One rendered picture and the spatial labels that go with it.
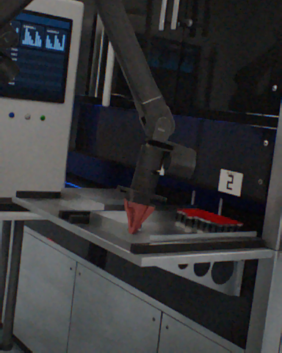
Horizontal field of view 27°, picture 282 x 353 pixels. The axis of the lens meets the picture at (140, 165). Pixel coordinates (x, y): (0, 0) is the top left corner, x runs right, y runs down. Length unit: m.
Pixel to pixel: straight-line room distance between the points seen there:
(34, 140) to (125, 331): 0.75
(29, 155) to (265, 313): 1.06
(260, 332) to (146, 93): 0.67
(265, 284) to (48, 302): 1.22
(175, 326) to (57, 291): 0.76
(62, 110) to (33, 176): 0.27
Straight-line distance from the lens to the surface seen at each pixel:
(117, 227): 1.43
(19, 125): 2.16
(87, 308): 2.27
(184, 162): 1.35
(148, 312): 1.94
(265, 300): 1.56
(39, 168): 2.22
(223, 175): 1.65
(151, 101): 1.33
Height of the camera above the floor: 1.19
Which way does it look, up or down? 6 degrees down
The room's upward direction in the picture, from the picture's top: 7 degrees clockwise
